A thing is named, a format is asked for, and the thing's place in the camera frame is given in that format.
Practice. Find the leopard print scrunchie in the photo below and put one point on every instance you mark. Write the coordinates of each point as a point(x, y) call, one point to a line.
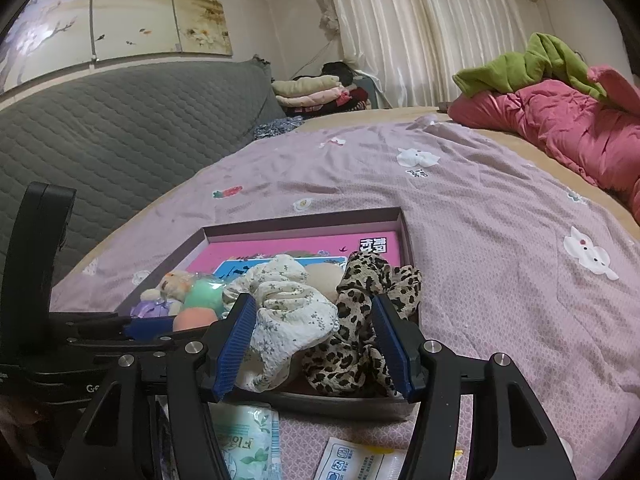
point(349, 361)

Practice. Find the white curtain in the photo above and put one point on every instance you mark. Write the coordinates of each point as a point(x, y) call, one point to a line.
point(411, 49)

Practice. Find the white floral scrunchie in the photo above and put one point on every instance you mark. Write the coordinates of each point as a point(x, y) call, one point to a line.
point(291, 316)

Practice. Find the pink children's book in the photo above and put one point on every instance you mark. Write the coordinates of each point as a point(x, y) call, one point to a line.
point(229, 259)

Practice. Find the teddy bear purple dress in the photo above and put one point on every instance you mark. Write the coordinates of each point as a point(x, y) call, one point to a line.
point(166, 298)

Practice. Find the stack of folded clothes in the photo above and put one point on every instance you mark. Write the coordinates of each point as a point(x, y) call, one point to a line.
point(337, 89)

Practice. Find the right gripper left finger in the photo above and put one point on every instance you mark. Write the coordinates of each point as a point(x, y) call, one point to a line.
point(116, 436)

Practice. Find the floral wall painting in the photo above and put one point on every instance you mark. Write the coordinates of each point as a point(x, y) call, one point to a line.
point(51, 35)

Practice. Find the shallow dark cardboard box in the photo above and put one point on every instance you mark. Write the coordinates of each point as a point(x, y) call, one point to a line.
point(296, 395)

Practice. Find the grey quilted headboard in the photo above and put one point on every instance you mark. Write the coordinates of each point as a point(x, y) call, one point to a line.
point(123, 138)

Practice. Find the peach makeup sponge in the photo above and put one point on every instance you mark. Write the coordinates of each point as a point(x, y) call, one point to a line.
point(192, 318)

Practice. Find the green makeup sponge in wrapper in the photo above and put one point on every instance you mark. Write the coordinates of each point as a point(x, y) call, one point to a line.
point(207, 293)

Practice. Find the dark floral cloth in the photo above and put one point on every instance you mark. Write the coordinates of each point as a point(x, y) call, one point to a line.
point(277, 127)

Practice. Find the white yellow sachet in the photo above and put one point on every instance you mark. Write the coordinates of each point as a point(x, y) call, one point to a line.
point(344, 460)

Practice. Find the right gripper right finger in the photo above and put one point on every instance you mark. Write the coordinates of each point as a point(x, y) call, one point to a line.
point(512, 436)

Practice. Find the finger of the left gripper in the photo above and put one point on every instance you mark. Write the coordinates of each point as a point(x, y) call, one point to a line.
point(149, 329)

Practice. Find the green blanket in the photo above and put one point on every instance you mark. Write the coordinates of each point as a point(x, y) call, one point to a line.
point(545, 57)

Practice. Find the red pink quilt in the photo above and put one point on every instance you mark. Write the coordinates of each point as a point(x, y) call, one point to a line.
point(597, 140)

